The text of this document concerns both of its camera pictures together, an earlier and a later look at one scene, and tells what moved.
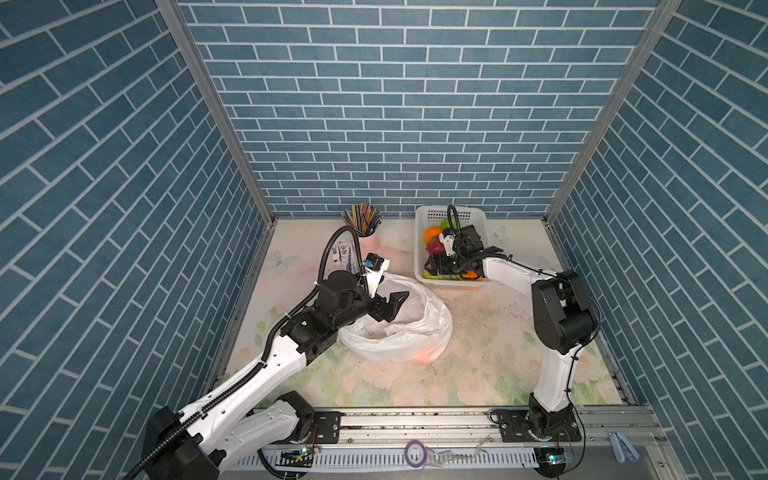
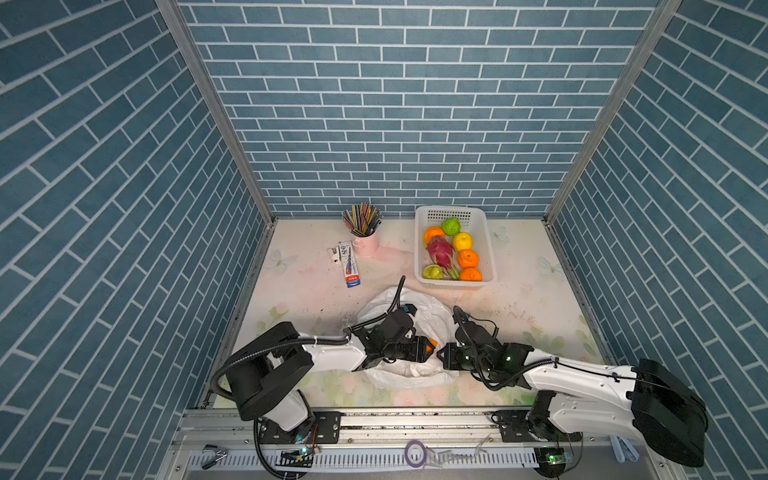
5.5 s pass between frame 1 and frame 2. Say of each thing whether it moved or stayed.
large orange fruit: stayed
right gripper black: moved
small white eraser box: stayed
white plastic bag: moved
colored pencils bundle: stayed
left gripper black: moved
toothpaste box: stayed
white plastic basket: stayed
